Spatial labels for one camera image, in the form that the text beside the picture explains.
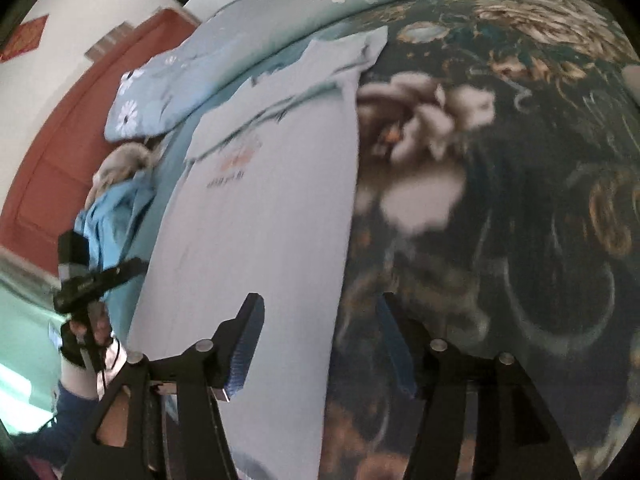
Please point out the dark floral blanket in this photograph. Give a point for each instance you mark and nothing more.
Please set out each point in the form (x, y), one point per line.
(500, 210)

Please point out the light blue shirt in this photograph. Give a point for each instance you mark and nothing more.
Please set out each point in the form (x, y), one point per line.
(260, 210)

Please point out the light blue daisy duvet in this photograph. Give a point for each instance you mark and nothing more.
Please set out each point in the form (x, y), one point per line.
(200, 70)

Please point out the red headboard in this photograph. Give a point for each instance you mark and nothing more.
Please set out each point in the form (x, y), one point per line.
(60, 160)

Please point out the red wall decoration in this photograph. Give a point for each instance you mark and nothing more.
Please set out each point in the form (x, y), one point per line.
(22, 40)

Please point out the person's left forearm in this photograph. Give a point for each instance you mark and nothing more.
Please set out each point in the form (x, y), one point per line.
(70, 410)

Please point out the tan fuzzy cloth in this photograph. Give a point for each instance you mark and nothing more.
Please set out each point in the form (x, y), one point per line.
(122, 167)

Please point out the wall switch panel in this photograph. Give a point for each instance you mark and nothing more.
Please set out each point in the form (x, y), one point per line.
(107, 42)

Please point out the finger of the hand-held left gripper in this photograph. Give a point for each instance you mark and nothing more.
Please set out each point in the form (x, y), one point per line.
(122, 271)

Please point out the blue crumpled garment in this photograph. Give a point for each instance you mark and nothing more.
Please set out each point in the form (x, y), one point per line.
(115, 220)

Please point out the person's left hand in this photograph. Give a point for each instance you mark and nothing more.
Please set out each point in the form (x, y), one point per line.
(102, 327)

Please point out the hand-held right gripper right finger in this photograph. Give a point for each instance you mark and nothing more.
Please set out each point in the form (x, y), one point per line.
(400, 355)

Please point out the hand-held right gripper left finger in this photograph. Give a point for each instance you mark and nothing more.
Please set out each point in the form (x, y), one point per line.
(245, 345)

